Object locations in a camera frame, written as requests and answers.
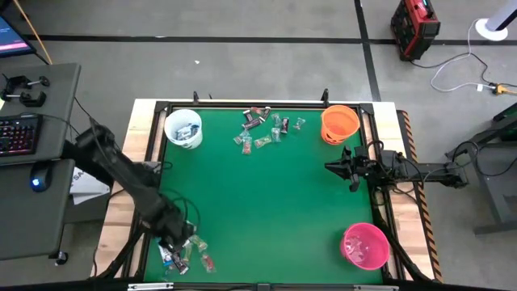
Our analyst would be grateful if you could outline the black computer mouse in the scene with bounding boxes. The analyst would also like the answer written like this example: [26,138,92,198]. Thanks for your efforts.
[30,165,53,193]

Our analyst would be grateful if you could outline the black floor cable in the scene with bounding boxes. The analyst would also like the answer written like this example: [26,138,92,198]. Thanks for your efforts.
[410,51,517,88]

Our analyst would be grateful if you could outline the green table mat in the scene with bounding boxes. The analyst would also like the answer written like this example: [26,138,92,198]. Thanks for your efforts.
[143,108,384,285]

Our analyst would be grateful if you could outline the yellow cord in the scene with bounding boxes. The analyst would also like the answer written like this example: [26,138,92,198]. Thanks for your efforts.
[13,0,53,65]

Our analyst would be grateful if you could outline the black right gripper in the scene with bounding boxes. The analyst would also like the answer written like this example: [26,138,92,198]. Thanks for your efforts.
[324,145,384,193]

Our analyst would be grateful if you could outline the black table frame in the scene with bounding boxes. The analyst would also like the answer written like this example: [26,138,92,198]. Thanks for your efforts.
[120,99,405,284]

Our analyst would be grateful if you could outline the white paper sheet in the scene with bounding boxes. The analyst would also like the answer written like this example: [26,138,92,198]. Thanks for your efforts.
[69,167,111,205]

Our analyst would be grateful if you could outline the white halloween bucket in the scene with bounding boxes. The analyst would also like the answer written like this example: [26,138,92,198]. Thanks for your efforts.
[163,108,204,150]

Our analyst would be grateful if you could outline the black keyboard pink lit keys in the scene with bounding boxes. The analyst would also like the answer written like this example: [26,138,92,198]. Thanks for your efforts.
[0,114,44,158]

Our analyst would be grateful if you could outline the pink halloween bucket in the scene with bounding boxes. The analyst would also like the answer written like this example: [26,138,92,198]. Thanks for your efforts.
[339,222,391,272]

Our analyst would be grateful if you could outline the black orange striped strip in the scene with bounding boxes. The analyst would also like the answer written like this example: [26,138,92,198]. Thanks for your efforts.
[397,109,443,282]

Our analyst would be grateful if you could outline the yellow cable plug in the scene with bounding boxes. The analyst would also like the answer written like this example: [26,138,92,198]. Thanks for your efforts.
[490,82,517,96]

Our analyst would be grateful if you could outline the orange halloween bucket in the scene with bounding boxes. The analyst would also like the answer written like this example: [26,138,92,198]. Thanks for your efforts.
[320,104,361,146]

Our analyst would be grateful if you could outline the grey keyboard desk panel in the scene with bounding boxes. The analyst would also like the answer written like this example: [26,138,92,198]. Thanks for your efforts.
[0,62,82,167]

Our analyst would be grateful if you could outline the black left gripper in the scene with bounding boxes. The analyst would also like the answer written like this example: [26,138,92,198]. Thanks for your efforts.
[151,204,195,251]

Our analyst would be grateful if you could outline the stand pole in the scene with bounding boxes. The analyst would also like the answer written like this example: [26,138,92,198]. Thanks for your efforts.
[488,0,517,32]

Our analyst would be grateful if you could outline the computer monitor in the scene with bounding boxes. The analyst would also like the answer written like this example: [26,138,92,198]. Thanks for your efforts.
[0,15,36,59]

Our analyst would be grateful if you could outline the black cable bundle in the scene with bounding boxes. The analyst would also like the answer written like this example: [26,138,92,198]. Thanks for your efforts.
[95,217,150,280]
[375,201,429,282]

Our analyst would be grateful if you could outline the white floor cable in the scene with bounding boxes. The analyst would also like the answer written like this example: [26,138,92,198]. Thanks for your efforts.
[430,19,498,93]

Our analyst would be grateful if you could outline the red black tool case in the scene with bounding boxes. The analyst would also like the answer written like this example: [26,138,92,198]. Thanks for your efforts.
[390,0,441,62]

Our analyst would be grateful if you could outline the white round stand base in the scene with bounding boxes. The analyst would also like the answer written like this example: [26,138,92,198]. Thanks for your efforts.
[475,18,509,42]

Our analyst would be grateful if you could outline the black C-clamp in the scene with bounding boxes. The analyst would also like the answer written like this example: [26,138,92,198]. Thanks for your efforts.
[2,74,52,92]
[0,91,48,108]

